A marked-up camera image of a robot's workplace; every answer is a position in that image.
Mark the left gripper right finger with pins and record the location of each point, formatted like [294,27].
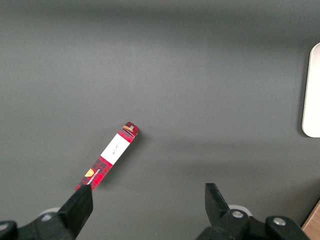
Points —
[220,217]

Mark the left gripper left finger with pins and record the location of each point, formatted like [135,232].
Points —
[72,215]

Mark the red plaid carton box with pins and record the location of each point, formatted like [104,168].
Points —
[113,150]

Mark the oak wooden cabinet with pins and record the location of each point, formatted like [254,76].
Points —
[313,225]

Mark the cream rectangular tray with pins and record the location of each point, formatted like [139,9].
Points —
[313,90]

